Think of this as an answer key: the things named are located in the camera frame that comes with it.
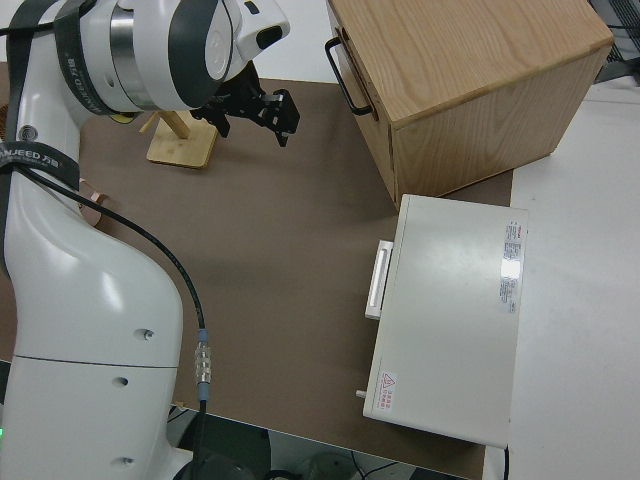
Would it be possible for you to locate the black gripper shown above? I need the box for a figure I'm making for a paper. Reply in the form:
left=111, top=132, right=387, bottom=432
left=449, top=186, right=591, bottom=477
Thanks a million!
left=191, top=64, right=301, bottom=149

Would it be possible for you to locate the pink mug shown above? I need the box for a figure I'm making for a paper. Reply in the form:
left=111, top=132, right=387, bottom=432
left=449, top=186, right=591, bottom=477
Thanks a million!
left=78, top=180, right=109, bottom=230

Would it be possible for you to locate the wooden mug tree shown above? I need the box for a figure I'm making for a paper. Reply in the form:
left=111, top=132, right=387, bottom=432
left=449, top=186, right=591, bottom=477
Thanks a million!
left=138, top=109, right=221, bottom=170

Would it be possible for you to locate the brown table mat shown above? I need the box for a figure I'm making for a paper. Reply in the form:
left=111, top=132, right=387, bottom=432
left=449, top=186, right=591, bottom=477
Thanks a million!
left=0, top=61, right=516, bottom=480

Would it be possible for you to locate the large wooden box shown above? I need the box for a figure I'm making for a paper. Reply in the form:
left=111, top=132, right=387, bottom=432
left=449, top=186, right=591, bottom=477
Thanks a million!
left=327, top=0, right=615, bottom=203

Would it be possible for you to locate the white toaster oven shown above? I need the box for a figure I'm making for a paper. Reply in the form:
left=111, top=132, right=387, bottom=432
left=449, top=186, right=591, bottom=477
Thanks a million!
left=362, top=193, right=530, bottom=449

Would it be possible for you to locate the black box handle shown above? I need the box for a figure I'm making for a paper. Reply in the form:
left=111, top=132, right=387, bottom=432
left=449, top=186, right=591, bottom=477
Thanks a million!
left=324, top=37, right=375, bottom=116

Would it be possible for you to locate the white oven door handle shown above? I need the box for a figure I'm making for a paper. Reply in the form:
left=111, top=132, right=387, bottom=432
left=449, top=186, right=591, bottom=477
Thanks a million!
left=363, top=239, right=396, bottom=320

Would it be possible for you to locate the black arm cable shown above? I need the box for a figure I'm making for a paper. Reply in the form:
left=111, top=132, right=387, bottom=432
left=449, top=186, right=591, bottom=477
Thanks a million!
left=0, top=0, right=216, bottom=480

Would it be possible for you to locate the black wire shelf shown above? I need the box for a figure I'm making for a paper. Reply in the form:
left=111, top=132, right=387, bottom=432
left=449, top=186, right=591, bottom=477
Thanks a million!
left=589, top=0, right=640, bottom=84

